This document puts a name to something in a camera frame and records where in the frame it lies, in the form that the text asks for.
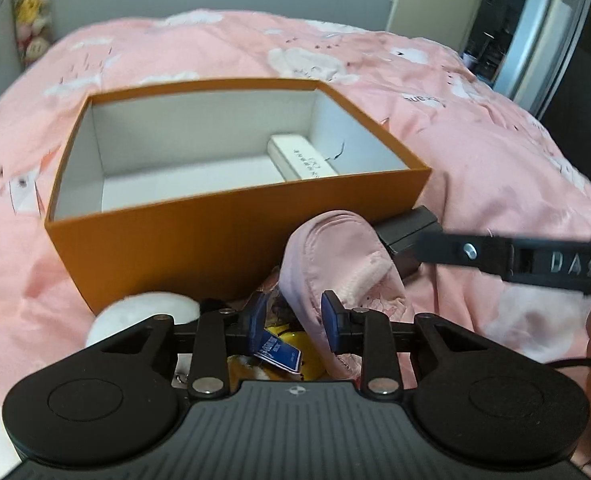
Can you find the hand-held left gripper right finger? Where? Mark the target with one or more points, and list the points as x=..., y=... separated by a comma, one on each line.
x=331, y=322

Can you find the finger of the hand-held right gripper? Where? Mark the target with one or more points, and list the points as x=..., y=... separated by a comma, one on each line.
x=455, y=252

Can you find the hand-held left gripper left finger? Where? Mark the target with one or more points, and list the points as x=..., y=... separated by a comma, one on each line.
x=258, y=322

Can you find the brown plush toy blue hat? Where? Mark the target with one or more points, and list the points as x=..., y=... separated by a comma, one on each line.
x=309, y=360

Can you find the black small box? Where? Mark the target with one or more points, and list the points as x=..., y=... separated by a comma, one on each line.
x=405, y=232

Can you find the pink baby shoe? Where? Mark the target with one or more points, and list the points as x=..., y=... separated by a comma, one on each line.
x=325, y=255

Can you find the orange cardboard box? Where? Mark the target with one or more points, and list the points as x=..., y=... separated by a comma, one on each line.
x=200, y=240

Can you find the pink printed blanket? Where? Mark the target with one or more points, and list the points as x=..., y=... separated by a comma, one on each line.
x=475, y=160

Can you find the white plush toy black hat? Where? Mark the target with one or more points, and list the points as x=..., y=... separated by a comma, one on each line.
x=140, y=310

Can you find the white small box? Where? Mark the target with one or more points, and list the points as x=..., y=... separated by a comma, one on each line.
x=300, y=157

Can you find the row of small plush toys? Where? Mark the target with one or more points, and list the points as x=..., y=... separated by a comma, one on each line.
x=31, y=15

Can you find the grey sliding door frame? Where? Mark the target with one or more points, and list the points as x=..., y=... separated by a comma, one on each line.
x=540, y=35

